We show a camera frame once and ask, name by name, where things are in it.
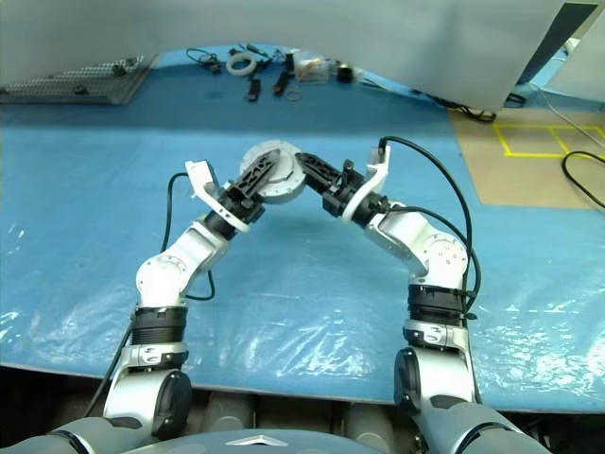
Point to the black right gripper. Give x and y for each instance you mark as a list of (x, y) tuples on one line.
[(338, 198)]

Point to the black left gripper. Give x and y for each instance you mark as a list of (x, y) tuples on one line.
[(236, 203)]

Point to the round silver hinged motor lid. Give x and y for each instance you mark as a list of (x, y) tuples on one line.
[(289, 168)]

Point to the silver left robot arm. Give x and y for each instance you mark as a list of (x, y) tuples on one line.
[(165, 269)]

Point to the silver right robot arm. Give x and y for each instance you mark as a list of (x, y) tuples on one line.
[(425, 241)]

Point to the black clip tool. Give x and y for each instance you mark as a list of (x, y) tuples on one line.
[(253, 90)]

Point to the black tool with orange mark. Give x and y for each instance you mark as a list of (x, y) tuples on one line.
[(282, 82)]

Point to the clear plastic box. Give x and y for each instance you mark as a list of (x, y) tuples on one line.
[(312, 69)]

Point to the black cylinder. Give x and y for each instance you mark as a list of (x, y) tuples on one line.
[(345, 74)]

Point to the small black upright block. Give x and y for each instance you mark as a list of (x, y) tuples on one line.
[(288, 64)]

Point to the black pen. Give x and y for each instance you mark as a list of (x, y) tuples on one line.
[(255, 49)]

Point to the blue plastic table cover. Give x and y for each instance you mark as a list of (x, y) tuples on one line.
[(118, 142)]

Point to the white partition board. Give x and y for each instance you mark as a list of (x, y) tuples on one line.
[(425, 38)]

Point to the small black clamp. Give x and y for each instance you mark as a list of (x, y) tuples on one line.
[(79, 90), (119, 70)]

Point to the perforated metal breadboard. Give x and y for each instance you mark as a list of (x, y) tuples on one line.
[(80, 87)]

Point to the brown cardboard sheet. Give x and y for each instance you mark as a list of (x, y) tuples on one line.
[(520, 182)]

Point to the grey rounded shape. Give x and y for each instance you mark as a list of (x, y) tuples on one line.
[(231, 409), (368, 421)]

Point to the grey robot torso with emblem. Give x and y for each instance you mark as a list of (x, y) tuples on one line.
[(260, 444)]

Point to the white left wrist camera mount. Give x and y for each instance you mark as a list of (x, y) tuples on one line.
[(201, 172)]

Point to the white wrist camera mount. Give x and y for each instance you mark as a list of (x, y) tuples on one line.
[(201, 172), (378, 170)]

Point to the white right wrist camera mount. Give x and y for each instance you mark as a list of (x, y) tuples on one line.
[(378, 170)]

